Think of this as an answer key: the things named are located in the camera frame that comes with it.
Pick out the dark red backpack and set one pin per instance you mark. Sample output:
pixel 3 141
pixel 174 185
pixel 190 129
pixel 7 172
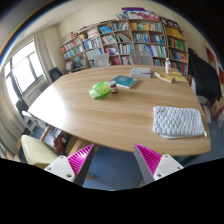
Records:
pixel 59 145

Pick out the teal hardcover book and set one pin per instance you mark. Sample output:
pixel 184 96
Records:
pixel 125 81

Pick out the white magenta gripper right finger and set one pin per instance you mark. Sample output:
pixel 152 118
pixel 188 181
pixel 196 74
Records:
pixel 154 166

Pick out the dark armchair by window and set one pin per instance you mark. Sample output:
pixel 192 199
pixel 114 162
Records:
pixel 55 74

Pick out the white plastic bottle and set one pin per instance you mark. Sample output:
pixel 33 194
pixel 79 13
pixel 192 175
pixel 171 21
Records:
pixel 167 66

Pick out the grey stacked books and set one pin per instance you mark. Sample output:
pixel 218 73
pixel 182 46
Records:
pixel 140 72

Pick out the bright window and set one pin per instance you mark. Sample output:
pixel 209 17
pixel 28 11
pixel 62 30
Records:
pixel 22 70

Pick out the large wooden bookshelf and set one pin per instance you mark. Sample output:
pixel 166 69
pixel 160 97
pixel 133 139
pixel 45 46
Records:
pixel 119 38

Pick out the grey office chair left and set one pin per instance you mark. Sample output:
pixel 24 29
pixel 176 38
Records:
pixel 101 60

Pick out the light blue waffle towel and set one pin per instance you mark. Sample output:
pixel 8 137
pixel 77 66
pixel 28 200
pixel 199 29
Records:
pixel 173 122

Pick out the small dark red jar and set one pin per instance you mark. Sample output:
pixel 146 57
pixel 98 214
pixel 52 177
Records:
pixel 113 86

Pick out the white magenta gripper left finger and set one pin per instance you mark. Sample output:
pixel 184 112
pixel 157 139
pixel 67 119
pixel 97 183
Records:
pixel 73 168

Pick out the yellow-green padded chair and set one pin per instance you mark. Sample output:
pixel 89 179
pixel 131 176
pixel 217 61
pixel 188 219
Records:
pixel 37 153

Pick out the black jacket on rack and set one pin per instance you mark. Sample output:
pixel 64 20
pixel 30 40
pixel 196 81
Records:
pixel 206 78

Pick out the green plastic bag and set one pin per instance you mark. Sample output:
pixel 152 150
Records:
pixel 100 89

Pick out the grey mesh office chair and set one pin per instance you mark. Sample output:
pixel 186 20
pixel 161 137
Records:
pixel 142 58

